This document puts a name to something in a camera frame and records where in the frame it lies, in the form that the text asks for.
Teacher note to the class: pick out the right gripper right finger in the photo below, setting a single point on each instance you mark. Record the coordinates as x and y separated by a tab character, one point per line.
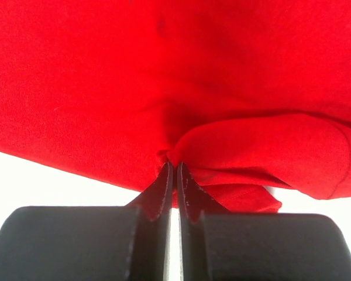
218	244

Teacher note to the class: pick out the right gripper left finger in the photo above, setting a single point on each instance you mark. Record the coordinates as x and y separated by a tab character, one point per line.
90	243

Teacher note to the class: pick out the red t shirt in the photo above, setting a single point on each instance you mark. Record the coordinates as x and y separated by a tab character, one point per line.
248	94

